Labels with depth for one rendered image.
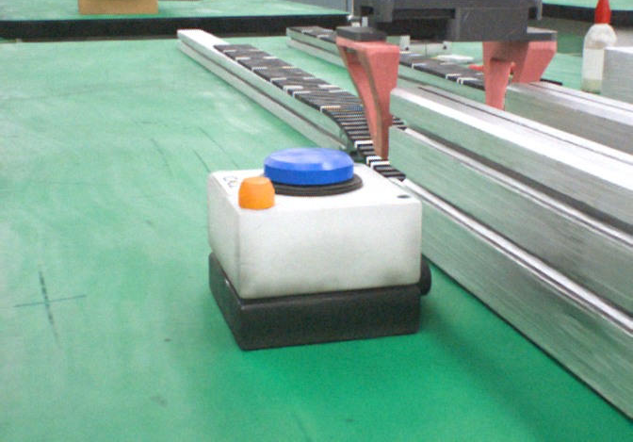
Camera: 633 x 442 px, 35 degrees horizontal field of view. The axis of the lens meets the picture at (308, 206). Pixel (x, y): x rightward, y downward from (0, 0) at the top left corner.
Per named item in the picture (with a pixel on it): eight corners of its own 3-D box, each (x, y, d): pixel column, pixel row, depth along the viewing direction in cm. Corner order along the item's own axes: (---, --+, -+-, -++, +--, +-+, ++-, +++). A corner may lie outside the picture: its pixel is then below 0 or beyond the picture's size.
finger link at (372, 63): (476, 165, 60) (483, 8, 58) (364, 171, 59) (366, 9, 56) (435, 144, 67) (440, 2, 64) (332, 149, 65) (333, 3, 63)
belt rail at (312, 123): (177, 48, 168) (177, 30, 167) (201, 47, 169) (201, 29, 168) (339, 160, 78) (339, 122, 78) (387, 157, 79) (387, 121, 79)
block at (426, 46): (361, 52, 162) (362, -8, 160) (424, 49, 166) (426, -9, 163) (385, 57, 153) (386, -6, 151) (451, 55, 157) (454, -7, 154)
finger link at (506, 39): (552, 160, 62) (561, 8, 59) (445, 166, 60) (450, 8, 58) (504, 140, 68) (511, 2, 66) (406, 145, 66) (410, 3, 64)
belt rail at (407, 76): (286, 45, 173) (286, 27, 172) (309, 44, 174) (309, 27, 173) (557, 148, 83) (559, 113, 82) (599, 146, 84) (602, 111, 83)
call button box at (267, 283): (208, 290, 48) (204, 164, 47) (396, 274, 51) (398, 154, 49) (239, 352, 41) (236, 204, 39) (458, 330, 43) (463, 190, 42)
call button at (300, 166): (255, 189, 46) (254, 147, 45) (338, 185, 47) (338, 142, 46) (274, 211, 42) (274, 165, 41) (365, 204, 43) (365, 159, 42)
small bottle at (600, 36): (617, 91, 117) (625, -11, 114) (607, 94, 114) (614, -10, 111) (587, 89, 119) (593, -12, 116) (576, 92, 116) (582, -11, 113)
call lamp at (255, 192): (235, 201, 41) (234, 172, 41) (270, 199, 42) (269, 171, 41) (241, 210, 40) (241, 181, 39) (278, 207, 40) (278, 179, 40)
